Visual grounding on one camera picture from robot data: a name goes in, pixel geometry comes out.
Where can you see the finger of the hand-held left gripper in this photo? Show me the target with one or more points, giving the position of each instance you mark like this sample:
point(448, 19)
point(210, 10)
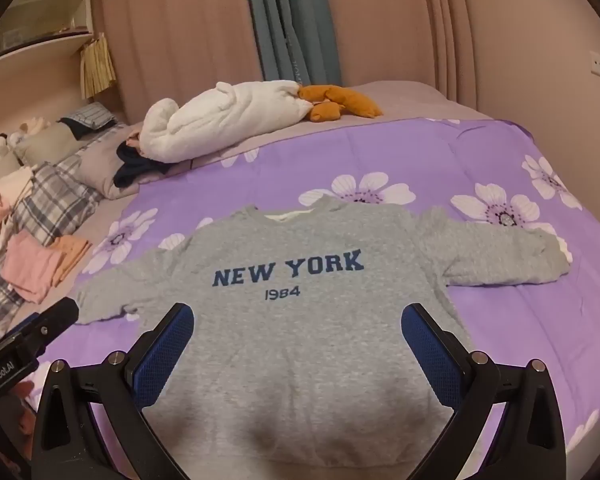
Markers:
point(55, 317)

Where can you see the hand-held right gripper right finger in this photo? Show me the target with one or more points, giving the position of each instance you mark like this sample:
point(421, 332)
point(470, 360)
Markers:
point(430, 355)

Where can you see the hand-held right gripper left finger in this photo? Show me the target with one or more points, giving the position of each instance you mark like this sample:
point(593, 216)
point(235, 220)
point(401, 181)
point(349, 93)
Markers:
point(165, 355)

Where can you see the grey printed sweatshirt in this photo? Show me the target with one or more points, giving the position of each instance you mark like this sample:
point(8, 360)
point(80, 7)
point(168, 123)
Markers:
point(300, 320)

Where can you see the person's left hand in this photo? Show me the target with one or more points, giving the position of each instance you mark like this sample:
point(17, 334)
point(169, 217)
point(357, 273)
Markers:
point(24, 402)

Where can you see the folded pink garment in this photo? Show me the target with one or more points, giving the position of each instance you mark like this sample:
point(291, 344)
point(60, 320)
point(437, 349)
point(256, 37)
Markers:
point(30, 265)

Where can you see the folded orange garment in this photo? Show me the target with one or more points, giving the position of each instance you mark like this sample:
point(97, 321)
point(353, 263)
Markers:
point(72, 257)

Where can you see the grey pillow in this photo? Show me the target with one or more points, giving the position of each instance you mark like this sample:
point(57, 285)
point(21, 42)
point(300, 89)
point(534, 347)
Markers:
point(100, 165)

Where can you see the dark navy garment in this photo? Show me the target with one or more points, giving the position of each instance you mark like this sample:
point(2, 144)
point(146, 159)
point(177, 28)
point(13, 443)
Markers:
point(130, 170)

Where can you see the small plush toys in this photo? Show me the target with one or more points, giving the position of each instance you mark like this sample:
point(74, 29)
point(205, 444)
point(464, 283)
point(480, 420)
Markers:
point(10, 142)

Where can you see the purple floral bedsheet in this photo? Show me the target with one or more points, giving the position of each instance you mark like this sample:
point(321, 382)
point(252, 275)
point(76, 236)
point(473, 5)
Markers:
point(430, 160)

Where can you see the striped folded cloth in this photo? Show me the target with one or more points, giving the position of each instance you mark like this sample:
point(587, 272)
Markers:
point(90, 117)

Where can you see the white plush goose toy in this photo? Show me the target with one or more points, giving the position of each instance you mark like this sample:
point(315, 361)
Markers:
point(230, 115)

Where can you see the mauve bed cover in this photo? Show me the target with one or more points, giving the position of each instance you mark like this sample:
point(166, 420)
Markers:
point(420, 100)

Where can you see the white shelf unit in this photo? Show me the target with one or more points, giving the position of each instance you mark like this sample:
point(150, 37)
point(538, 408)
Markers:
point(40, 45)

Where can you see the pink curtain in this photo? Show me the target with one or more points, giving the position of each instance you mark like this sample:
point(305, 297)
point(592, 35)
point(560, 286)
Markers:
point(180, 35)

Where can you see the teal curtain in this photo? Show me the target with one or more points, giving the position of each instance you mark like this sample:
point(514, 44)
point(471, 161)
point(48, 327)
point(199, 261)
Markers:
point(290, 20)

